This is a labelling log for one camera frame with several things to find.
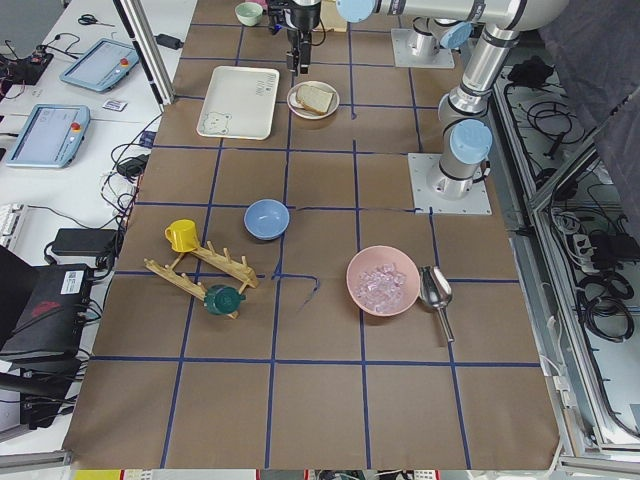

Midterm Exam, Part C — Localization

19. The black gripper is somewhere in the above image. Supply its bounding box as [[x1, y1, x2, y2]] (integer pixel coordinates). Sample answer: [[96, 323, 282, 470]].
[[286, 0, 320, 74]]

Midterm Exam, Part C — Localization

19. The white bread slice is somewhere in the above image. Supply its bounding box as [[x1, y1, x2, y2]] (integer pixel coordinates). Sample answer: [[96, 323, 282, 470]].
[[299, 84, 334, 115]]

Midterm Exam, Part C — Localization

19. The cream round plate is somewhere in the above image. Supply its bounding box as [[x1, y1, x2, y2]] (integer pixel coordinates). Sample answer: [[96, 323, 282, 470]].
[[286, 81, 340, 120]]

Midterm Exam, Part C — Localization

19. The bread slice on plate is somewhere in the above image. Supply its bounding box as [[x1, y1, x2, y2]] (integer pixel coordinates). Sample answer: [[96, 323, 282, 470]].
[[289, 85, 304, 109]]

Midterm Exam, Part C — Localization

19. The green bowl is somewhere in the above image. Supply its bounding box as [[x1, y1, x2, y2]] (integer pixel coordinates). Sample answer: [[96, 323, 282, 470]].
[[235, 1, 263, 27]]

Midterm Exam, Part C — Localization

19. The cream bear tray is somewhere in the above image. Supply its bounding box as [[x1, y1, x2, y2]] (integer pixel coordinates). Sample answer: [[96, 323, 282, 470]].
[[196, 66, 280, 140]]

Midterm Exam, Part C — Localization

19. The black power adapter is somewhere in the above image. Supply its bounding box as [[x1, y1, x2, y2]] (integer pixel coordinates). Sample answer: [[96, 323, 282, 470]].
[[155, 34, 184, 50]]

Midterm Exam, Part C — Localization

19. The blue bowl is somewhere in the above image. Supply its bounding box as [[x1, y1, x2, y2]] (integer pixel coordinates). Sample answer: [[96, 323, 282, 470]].
[[244, 199, 290, 240]]

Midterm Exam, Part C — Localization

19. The far teach pendant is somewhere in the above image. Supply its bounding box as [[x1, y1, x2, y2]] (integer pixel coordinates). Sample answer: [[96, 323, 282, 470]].
[[60, 38, 139, 92]]

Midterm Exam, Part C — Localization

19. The teach pendant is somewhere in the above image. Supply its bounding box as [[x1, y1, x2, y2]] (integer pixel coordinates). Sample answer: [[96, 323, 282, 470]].
[[6, 104, 91, 169], [60, 38, 139, 92]]

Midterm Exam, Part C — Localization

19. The yellow cup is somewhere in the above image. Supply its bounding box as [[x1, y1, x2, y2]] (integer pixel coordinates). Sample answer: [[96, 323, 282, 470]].
[[164, 219, 200, 253]]

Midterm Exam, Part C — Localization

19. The wooden rack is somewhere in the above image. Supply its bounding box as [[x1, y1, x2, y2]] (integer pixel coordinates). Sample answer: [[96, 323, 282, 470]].
[[143, 240, 261, 321]]

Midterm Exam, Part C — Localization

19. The pink bowl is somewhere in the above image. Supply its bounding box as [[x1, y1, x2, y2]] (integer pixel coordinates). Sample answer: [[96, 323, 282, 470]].
[[346, 246, 420, 316]]

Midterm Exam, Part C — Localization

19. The near teach pendant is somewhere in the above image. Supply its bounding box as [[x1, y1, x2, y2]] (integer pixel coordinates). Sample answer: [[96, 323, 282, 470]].
[[6, 104, 91, 169]]

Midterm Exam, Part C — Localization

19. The dark green cup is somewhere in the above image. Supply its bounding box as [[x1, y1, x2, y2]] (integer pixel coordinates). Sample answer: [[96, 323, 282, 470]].
[[204, 285, 246, 318]]

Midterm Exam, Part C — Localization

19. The metal scoop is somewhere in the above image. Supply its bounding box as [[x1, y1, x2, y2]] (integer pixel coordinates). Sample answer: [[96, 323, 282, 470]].
[[418, 266, 455, 343]]

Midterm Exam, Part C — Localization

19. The black power brick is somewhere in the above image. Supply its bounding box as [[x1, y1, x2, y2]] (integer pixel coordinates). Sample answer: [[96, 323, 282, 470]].
[[51, 228, 116, 257]]

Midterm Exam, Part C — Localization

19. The black laptop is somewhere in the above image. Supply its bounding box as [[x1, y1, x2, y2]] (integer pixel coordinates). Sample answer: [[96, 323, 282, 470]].
[[1, 247, 93, 362]]

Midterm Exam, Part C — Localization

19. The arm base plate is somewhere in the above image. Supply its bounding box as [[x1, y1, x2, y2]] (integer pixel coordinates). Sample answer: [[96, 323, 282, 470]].
[[408, 153, 492, 215], [391, 29, 455, 69]]

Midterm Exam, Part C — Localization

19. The aluminium frame post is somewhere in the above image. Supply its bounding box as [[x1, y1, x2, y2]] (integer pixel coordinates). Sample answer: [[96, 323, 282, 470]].
[[113, 0, 175, 106]]

